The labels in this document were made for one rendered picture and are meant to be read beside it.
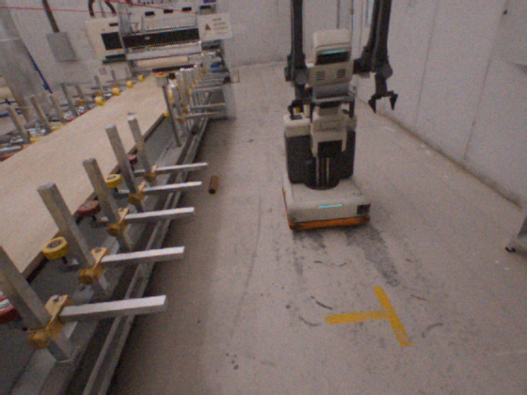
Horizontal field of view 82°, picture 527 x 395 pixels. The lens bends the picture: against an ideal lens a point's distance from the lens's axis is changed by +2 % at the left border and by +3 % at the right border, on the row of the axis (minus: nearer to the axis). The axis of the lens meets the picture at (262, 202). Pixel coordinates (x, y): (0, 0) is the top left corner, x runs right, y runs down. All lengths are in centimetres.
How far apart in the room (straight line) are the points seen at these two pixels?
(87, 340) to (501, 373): 172
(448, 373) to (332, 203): 119
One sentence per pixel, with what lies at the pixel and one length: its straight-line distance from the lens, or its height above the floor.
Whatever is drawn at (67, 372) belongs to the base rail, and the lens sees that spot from 110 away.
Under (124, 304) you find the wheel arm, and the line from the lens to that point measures 95.
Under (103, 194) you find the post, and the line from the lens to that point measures 129.
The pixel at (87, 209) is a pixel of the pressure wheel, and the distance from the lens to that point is 139.
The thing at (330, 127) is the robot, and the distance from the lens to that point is 210.
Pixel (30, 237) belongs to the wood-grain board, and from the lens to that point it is 136.
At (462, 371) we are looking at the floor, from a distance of 185.
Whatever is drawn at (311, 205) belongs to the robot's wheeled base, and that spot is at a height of 26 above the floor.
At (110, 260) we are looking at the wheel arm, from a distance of 119.
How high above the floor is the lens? 148
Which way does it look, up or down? 31 degrees down
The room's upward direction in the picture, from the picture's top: 7 degrees counter-clockwise
